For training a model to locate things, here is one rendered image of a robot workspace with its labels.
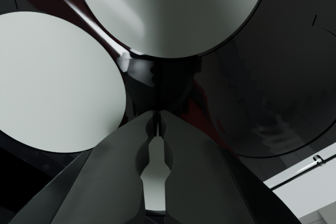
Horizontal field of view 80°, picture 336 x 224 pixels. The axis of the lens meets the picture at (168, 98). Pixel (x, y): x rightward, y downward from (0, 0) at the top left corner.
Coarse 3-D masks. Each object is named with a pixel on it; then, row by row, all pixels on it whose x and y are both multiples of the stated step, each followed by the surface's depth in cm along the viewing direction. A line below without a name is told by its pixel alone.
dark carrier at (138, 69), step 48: (0, 0) 11; (48, 0) 11; (288, 0) 11; (240, 48) 12; (288, 48) 12; (144, 96) 13; (192, 96) 14; (240, 96) 14; (288, 96) 14; (0, 144) 15; (240, 144) 16; (288, 144) 16
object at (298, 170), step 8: (320, 152) 16; (328, 152) 16; (304, 160) 17; (312, 160) 16; (328, 160) 16; (288, 168) 17; (296, 168) 17; (304, 168) 17; (312, 168) 16; (280, 176) 17; (288, 176) 17; (296, 176) 17; (272, 184) 17; (280, 184) 17
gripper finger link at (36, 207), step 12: (84, 156) 9; (72, 168) 8; (60, 180) 8; (72, 180) 8; (48, 192) 7; (60, 192) 7; (36, 204) 7; (48, 204) 7; (60, 204) 7; (24, 216) 6; (36, 216) 6; (48, 216) 6
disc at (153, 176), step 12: (156, 144) 15; (156, 156) 16; (144, 168) 16; (156, 168) 16; (168, 168) 16; (144, 180) 17; (156, 180) 17; (144, 192) 18; (156, 192) 18; (156, 204) 19
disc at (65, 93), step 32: (0, 32) 11; (32, 32) 11; (64, 32) 11; (0, 64) 12; (32, 64) 12; (64, 64) 12; (96, 64) 12; (0, 96) 13; (32, 96) 13; (64, 96) 13; (96, 96) 13; (0, 128) 14; (32, 128) 14; (64, 128) 14; (96, 128) 15
